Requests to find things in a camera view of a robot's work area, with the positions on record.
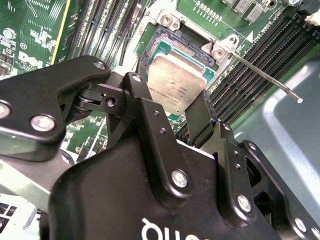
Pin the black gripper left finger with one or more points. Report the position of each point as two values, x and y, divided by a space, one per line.
37 95

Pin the silver CPU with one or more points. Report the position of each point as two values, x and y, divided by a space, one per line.
172 75

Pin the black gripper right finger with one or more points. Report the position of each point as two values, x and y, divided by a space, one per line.
237 175

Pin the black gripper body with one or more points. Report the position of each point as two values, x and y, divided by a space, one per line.
112 200

